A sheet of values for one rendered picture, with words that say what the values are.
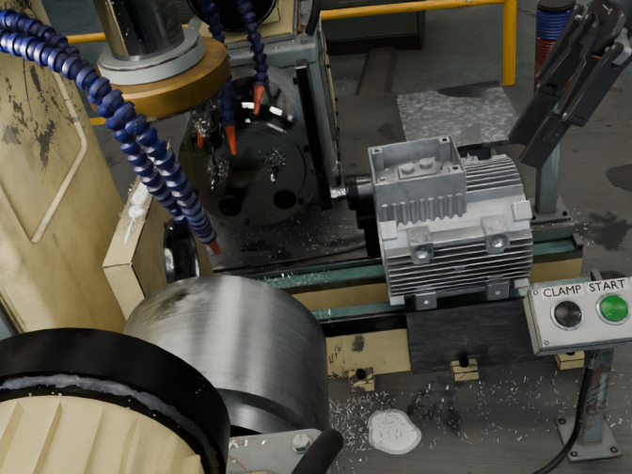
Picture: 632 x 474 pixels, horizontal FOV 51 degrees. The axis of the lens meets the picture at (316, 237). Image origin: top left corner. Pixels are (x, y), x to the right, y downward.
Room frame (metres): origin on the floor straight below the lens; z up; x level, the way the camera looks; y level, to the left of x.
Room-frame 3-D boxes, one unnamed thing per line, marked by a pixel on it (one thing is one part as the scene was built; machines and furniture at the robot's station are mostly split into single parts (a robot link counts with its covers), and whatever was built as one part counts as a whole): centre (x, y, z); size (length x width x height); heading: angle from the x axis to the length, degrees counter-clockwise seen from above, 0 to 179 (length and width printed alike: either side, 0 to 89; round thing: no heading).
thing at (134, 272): (0.82, 0.27, 0.97); 0.30 x 0.11 x 0.34; 174
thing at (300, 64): (0.93, -0.03, 1.12); 0.04 x 0.03 x 0.26; 84
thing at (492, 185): (0.77, -0.19, 1.02); 0.20 x 0.19 x 0.19; 85
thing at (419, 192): (0.78, -0.15, 1.11); 0.12 x 0.11 x 0.07; 85
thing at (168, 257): (0.82, 0.20, 1.02); 0.15 x 0.02 x 0.15; 174
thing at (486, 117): (1.29, -0.35, 0.86); 0.27 x 0.24 x 0.12; 174
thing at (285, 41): (1.40, 0.05, 0.99); 0.35 x 0.31 x 0.37; 174
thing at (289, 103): (1.14, 0.08, 1.04); 0.41 x 0.25 x 0.25; 174
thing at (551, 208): (1.04, -0.46, 1.01); 0.08 x 0.08 x 0.42; 84
